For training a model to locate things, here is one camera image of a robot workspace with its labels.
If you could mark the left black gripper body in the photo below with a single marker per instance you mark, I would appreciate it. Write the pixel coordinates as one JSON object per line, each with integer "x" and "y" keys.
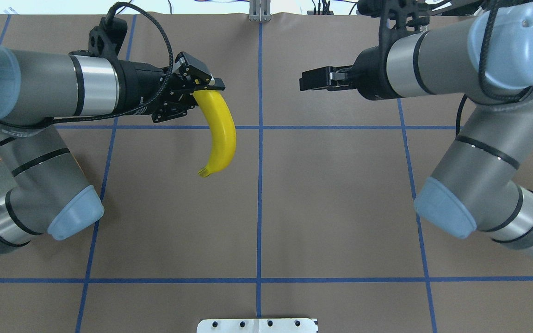
{"x": 139, "y": 87}

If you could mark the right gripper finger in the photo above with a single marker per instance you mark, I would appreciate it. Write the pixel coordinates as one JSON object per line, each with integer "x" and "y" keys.
{"x": 329, "y": 78}

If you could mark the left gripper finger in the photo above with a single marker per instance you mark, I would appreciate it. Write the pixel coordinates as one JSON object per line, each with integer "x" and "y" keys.
{"x": 172, "y": 105}
{"x": 191, "y": 74}

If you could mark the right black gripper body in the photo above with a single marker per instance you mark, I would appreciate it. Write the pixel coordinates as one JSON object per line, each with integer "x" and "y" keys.
{"x": 371, "y": 74}

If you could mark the yellow banana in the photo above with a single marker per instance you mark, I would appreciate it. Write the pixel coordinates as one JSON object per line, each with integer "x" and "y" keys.
{"x": 222, "y": 128}

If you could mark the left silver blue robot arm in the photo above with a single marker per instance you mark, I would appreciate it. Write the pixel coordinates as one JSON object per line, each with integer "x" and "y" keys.
{"x": 49, "y": 193}

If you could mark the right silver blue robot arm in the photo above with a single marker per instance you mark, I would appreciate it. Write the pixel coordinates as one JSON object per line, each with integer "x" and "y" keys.
{"x": 489, "y": 60}

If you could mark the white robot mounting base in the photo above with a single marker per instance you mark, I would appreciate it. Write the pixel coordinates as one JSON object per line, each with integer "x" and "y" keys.
{"x": 258, "y": 325}

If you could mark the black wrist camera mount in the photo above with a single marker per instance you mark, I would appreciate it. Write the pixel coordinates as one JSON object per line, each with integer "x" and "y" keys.
{"x": 105, "y": 39}

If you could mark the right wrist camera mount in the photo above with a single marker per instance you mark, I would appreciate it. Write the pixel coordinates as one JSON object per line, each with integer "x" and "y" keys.
{"x": 397, "y": 18}

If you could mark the aluminium frame post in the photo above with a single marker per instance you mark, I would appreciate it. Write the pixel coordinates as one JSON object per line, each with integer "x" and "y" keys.
{"x": 260, "y": 10}

